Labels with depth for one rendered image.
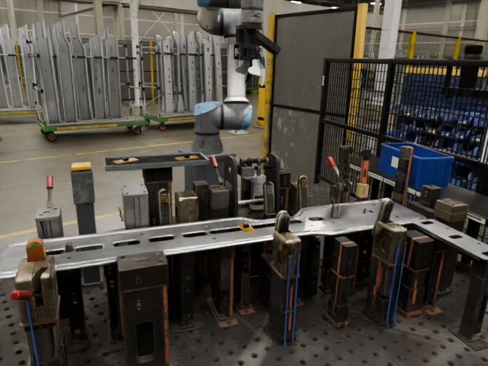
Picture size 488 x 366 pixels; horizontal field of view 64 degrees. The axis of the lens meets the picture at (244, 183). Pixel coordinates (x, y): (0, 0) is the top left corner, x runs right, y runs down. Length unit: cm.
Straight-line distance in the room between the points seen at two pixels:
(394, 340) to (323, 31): 311
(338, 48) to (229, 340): 304
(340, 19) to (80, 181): 295
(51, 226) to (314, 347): 87
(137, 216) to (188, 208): 17
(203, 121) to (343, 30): 228
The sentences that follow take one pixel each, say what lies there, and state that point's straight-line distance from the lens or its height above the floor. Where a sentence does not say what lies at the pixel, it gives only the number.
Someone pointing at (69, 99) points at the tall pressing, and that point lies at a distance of 811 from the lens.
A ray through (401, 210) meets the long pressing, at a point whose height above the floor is 100.
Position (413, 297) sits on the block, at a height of 77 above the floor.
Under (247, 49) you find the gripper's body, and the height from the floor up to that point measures 156.
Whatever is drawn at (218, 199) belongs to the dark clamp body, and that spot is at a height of 105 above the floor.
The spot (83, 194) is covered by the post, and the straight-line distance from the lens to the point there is 148.
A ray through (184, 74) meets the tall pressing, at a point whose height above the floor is 115.
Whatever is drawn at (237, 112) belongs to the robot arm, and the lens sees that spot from 182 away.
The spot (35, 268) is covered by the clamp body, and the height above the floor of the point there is 106.
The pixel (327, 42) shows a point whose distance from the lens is 396.
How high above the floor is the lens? 152
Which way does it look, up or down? 17 degrees down
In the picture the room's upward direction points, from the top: 2 degrees clockwise
